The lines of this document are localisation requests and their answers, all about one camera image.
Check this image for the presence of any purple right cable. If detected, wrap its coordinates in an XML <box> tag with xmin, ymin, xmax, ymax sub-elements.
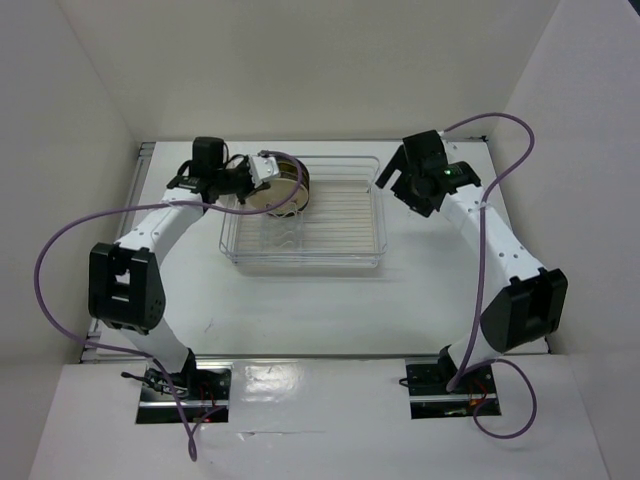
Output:
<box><xmin>444</xmin><ymin>112</ymin><xmax>539</xmax><ymax>441</ymax></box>

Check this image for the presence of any beige plate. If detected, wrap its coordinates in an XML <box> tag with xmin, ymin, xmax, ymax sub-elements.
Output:
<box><xmin>246</xmin><ymin>178</ymin><xmax>296</xmax><ymax>217</ymax></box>

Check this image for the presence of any yellow patterned plate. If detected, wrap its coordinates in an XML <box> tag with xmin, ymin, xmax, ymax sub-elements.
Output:
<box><xmin>276</xmin><ymin>155</ymin><xmax>310</xmax><ymax>190</ymax></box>

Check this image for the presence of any white wire dish rack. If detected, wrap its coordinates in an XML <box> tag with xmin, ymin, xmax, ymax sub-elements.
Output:
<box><xmin>217</xmin><ymin>155</ymin><xmax>389</xmax><ymax>265</ymax></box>

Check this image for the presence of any teal blue floral plate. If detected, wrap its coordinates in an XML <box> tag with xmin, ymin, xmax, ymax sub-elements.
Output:
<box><xmin>282</xmin><ymin>175</ymin><xmax>310</xmax><ymax>217</ymax></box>

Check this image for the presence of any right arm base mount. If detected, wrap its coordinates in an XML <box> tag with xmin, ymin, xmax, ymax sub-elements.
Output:
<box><xmin>398</xmin><ymin>357</ymin><xmax>501</xmax><ymax>419</ymax></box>

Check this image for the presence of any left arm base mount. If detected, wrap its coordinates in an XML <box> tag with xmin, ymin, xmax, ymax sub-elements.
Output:
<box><xmin>121</xmin><ymin>364</ymin><xmax>232</xmax><ymax>425</ymax></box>

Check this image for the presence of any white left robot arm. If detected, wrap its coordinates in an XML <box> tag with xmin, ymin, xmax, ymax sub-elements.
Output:
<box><xmin>89</xmin><ymin>137</ymin><xmax>256</xmax><ymax>400</ymax></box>

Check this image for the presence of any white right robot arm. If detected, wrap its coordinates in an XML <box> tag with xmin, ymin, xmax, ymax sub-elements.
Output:
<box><xmin>376</xmin><ymin>130</ymin><xmax>568</xmax><ymax>393</ymax></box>

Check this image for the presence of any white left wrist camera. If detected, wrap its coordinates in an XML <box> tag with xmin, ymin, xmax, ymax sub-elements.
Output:
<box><xmin>248</xmin><ymin>151</ymin><xmax>280</xmax><ymax>188</ymax></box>

